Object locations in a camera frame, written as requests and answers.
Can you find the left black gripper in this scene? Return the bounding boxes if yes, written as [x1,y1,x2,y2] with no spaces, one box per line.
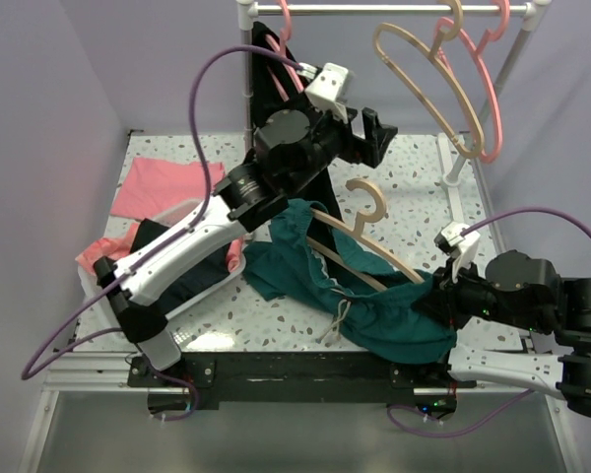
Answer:
[285,103,397,195]

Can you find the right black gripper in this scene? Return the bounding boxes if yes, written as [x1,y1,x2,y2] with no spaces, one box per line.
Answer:
[409,252,545,330]

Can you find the teal green shorts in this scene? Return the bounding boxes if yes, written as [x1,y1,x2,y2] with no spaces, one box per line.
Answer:
[243,199,457,365]

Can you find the beige wooden hanger front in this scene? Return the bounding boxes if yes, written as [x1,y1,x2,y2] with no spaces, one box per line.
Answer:
[304,177,425,293]

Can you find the beige wooden hanger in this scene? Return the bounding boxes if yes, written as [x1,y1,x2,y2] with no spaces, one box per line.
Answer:
[304,177,425,293]
[371,0,485,160]

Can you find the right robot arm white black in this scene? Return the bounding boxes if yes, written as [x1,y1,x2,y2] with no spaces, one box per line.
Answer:
[412,250,591,418]

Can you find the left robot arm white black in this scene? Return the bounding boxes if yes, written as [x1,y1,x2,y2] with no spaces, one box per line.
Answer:
[94,108,398,386]

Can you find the black shorts on hanger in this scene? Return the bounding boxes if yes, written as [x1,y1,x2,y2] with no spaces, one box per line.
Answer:
[249,20,344,223]

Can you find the pink hanger holding shorts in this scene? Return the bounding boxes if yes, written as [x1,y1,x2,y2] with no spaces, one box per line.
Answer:
[266,0,304,94]

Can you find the beige wooden hanger back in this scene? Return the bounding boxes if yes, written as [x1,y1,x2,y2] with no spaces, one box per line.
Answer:
[371,0,485,160]

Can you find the pink empty hanger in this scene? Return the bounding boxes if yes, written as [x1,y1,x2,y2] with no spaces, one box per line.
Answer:
[435,0,512,164]

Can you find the pink garment in basket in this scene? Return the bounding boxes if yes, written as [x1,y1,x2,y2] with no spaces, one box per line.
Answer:
[226,238,243,273]

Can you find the white metal clothes rack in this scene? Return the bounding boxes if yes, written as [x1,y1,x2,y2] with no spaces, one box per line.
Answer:
[236,1,551,221]

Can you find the pink folded shirt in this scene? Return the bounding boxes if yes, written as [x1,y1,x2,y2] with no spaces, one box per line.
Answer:
[110,157,206,220]

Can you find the dark navy garment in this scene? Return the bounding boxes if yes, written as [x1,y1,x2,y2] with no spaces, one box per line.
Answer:
[130,219,230,313]

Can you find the coral patterned garment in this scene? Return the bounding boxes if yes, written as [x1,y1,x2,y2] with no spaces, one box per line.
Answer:
[75,223,140,275]

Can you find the white laundry basket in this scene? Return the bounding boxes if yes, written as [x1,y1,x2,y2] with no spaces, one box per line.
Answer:
[76,198,245,319]

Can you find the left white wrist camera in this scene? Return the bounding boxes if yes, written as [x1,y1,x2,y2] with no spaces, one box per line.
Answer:
[304,62,354,114]

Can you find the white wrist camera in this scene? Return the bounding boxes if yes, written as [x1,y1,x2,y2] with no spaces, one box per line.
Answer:
[304,62,354,114]
[434,221,481,284]

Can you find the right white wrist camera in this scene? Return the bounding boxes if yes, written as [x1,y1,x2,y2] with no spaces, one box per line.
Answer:
[434,221,481,284]

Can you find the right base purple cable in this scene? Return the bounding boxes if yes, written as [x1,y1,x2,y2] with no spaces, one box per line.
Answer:
[386,388,536,439]

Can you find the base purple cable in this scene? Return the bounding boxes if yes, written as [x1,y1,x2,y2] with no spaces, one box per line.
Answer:
[386,388,536,439]
[147,369,204,423]

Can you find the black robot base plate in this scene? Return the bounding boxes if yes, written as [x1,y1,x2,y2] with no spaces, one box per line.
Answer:
[127,339,478,411]

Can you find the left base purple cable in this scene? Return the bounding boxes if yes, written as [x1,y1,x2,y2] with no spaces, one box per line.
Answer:
[147,369,204,423]

